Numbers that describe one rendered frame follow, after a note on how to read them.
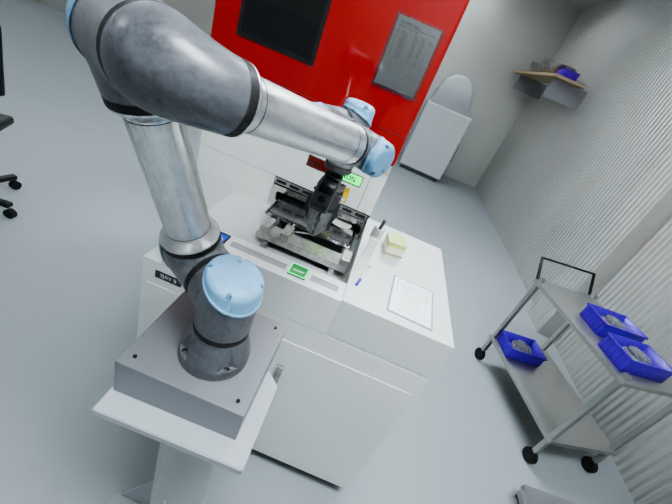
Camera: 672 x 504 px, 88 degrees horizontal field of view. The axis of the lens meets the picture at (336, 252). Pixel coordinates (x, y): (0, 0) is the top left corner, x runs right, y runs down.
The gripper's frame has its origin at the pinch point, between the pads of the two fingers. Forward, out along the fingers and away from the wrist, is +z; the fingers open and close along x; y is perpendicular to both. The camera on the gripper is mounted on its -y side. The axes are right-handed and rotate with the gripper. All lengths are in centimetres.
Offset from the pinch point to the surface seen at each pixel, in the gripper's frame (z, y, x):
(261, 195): 25, 58, 34
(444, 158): 66, 554, -116
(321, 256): 22.7, 27.0, -3.6
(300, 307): 22.8, -4.0, -4.8
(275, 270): 14.7, -2.9, 6.0
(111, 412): 29, -48, 20
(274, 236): 22.7, 26.9, 15.6
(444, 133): 29, 555, -96
